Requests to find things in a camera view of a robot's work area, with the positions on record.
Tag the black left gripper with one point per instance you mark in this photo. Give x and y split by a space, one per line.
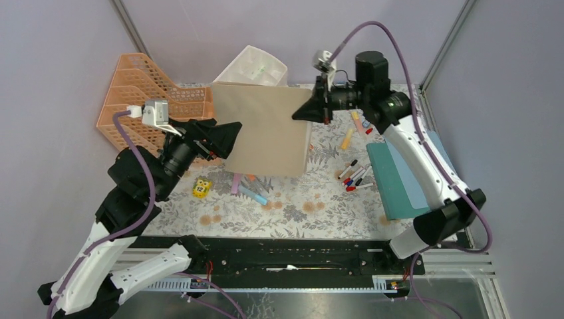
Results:
221 139

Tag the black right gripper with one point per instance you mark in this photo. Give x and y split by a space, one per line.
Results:
312 109

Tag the beige file folder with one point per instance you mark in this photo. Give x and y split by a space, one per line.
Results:
270 142

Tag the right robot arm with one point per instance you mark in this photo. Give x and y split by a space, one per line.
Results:
453 205

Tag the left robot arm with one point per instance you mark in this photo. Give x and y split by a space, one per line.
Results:
90 288

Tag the pink highlighter lower left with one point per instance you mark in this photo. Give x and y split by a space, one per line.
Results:
235 183

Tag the yellow pink highlighter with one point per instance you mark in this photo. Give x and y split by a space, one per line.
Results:
356 119

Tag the yellow orange highlighter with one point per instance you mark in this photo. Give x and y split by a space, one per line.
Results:
347 139

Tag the orange cap grey marker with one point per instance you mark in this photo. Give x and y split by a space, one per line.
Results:
257 185

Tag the yellow owl eraser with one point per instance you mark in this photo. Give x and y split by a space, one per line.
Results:
201 187

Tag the light blue highlighter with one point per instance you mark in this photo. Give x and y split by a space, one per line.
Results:
254 196

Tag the black cap whiteboard marker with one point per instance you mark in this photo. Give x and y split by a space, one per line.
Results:
348 168

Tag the white plastic drawer unit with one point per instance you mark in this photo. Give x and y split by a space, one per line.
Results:
255 66

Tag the red cap whiteboard marker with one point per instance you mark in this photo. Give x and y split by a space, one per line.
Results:
353 175

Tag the blue cap whiteboard marker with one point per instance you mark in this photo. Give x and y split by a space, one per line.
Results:
353 181

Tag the floral patterned table mat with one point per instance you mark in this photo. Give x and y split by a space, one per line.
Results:
312 206

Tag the teal file folder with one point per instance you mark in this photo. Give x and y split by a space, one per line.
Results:
401 194

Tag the light blue clipboard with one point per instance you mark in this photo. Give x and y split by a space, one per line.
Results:
430 175

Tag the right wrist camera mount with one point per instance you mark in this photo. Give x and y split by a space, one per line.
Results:
323 62

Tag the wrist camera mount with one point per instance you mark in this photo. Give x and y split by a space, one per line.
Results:
153 113
323 62

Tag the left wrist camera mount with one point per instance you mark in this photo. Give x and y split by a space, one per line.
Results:
153 113

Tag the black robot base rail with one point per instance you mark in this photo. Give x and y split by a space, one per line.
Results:
299 263

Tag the left aluminium frame post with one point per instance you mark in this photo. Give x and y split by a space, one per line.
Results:
129 26

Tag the aluminium frame post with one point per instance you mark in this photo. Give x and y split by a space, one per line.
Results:
453 33
129 26

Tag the right aluminium frame post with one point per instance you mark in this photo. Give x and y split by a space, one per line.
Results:
453 33

